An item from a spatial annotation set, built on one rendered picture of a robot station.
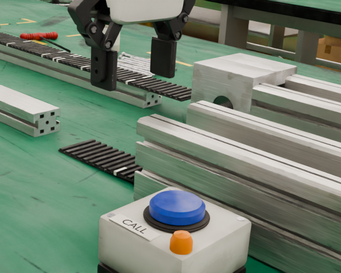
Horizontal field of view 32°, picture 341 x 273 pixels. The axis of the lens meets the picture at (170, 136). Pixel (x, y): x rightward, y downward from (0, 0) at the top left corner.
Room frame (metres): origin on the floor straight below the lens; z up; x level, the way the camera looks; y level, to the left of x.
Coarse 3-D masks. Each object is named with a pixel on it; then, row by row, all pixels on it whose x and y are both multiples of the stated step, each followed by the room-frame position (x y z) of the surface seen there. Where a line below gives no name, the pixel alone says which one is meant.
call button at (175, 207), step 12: (168, 192) 0.39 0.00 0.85; (180, 192) 0.39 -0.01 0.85; (156, 204) 0.37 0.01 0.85; (168, 204) 0.37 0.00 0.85; (180, 204) 0.37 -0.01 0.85; (192, 204) 0.37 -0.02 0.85; (204, 204) 0.38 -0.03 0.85; (156, 216) 0.36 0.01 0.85; (168, 216) 0.36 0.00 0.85; (180, 216) 0.36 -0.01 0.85; (192, 216) 0.36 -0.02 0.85; (204, 216) 0.37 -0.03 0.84
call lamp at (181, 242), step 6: (174, 234) 0.33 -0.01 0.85; (180, 234) 0.33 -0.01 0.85; (186, 234) 0.33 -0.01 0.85; (174, 240) 0.33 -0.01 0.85; (180, 240) 0.33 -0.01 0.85; (186, 240) 0.33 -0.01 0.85; (192, 240) 0.33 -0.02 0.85; (174, 246) 0.33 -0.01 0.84; (180, 246) 0.33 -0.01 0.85; (186, 246) 0.33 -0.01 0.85; (192, 246) 0.33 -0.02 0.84; (174, 252) 0.33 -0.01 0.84; (180, 252) 0.32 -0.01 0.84; (186, 252) 0.33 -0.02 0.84
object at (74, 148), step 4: (88, 140) 0.66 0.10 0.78; (92, 140) 0.66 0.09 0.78; (76, 144) 0.64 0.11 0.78; (80, 144) 0.64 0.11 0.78; (84, 144) 0.65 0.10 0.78; (88, 144) 0.64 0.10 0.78; (92, 144) 0.65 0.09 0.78; (96, 144) 0.65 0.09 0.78; (100, 144) 0.65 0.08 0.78; (60, 148) 0.63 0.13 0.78; (64, 148) 0.63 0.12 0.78; (68, 148) 0.63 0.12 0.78; (72, 148) 0.63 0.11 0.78; (76, 148) 0.63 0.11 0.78; (80, 148) 0.63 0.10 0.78; (84, 148) 0.63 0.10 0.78; (64, 152) 0.62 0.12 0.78; (68, 152) 0.62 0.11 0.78; (72, 152) 0.62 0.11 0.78
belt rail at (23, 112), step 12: (0, 96) 0.72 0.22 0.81; (12, 96) 0.73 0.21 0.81; (24, 96) 0.73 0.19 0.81; (0, 108) 0.71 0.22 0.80; (12, 108) 0.69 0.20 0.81; (24, 108) 0.68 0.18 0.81; (36, 108) 0.69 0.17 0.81; (48, 108) 0.69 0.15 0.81; (0, 120) 0.71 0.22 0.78; (12, 120) 0.69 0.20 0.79; (24, 120) 0.69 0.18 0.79; (36, 120) 0.67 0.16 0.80; (48, 120) 0.68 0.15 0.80; (24, 132) 0.68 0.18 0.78; (36, 132) 0.67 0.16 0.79; (48, 132) 0.68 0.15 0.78
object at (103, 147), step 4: (104, 144) 0.65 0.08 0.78; (88, 148) 0.63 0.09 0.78; (92, 148) 0.63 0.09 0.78; (96, 148) 0.64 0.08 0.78; (100, 148) 0.63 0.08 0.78; (104, 148) 0.63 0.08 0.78; (108, 148) 0.64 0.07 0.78; (112, 148) 0.64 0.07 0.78; (76, 152) 0.62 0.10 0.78; (80, 152) 0.62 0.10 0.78; (84, 152) 0.62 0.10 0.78; (88, 152) 0.62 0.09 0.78; (92, 152) 0.62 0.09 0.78; (96, 152) 0.62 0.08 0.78; (100, 152) 0.63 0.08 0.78; (72, 156) 0.61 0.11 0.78; (76, 156) 0.61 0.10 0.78; (80, 156) 0.61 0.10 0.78; (84, 156) 0.61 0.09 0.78; (88, 156) 0.61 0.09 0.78
